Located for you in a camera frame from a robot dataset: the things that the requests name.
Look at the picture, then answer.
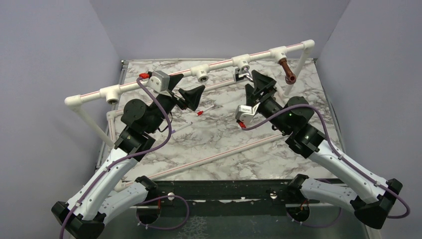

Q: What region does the white PVC pipe frame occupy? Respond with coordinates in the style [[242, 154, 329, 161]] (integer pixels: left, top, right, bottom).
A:
[[64, 39, 316, 194]]

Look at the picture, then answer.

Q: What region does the white purple marker pen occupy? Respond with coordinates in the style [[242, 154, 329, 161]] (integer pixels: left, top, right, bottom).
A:
[[171, 121, 193, 134]]

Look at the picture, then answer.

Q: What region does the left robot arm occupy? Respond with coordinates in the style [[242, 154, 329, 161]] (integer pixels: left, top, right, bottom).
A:
[[51, 86, 205, 239]]

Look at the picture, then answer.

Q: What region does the brown plastic faucet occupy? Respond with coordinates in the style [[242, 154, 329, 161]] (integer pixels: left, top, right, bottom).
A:
[[278, 58, 296, 85]]

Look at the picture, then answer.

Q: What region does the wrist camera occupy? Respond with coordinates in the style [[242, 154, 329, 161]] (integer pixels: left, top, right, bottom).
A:
[[139, 71, 170, 93], [235, 103, 260, 128]]

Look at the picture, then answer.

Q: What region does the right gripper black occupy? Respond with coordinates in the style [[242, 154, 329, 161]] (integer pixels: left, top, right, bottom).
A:
[[245, 69, 291, 134]]

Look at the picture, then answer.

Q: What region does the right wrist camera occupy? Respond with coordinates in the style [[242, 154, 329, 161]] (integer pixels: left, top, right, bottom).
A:
[[235, 103, 260, 128]]

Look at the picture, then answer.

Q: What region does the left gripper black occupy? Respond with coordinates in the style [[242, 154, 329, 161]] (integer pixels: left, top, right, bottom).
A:
[[147, 74, 205, 133]]

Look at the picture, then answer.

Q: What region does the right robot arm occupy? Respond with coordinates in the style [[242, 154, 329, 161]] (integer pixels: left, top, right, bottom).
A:
[[235, 70, 403, 229]]

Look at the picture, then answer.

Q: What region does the chrome metal faucet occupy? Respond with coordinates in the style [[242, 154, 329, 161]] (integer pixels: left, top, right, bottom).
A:
[[233, 67, 253, 82]]

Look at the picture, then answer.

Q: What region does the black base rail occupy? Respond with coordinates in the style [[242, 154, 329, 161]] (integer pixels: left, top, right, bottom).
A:
[[131, 179, 320, 219]]

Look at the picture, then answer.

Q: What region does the white red marker pen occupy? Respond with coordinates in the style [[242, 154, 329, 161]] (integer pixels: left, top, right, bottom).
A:
[[197, 105, 215, 116]]

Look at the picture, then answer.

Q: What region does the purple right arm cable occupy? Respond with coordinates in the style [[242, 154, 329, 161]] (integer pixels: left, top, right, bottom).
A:
[[240, 104, 411, 220]]

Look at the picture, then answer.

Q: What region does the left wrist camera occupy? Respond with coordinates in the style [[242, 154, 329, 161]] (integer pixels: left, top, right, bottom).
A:
[[139, 71, 170, 93]]

